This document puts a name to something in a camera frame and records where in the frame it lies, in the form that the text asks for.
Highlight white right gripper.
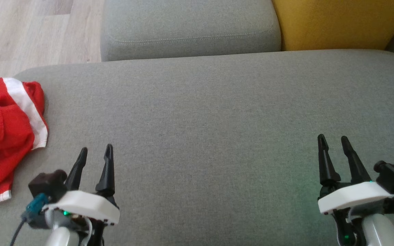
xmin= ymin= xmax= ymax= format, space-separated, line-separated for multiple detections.
xmin=317 ymin=134 xmax=394 ymax=216

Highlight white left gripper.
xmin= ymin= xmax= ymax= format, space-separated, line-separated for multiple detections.
xmin=42 ymin=144 xmax=120 ymax=227

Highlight red shorts with white stripe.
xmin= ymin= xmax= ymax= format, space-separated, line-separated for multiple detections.
xmin=0 ymin=78 xmax=49 ymax=151

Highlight large yellow sofa backrest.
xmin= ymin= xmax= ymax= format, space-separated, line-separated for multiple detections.
xmin=271 ymin=0 xmax=394 ymax=52

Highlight grey sofa seat cushion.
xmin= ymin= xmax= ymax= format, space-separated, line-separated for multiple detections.
xmin=100 ymin=0 xmax=282 ymax=62

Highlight left camera cable teal plug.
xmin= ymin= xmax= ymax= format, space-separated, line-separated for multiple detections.
xmin=10 ymin=193 xmax=50 ymax=246

